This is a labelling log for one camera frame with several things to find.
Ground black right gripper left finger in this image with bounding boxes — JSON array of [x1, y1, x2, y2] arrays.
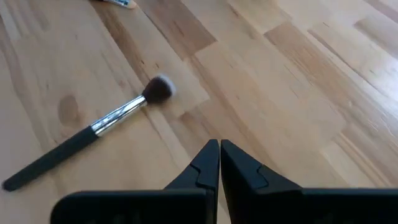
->
[[50, 138, 221, 224]]

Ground thin black makeup brush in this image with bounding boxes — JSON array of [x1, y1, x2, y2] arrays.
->
[[101, 0, 138, 10]]

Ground fluffy-headed black makeup brush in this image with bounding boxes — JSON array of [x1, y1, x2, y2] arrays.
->
[[1, 73, 177, 192]]

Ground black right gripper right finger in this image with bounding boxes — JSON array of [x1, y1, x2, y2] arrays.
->
[[220, 139, 398, 224]]

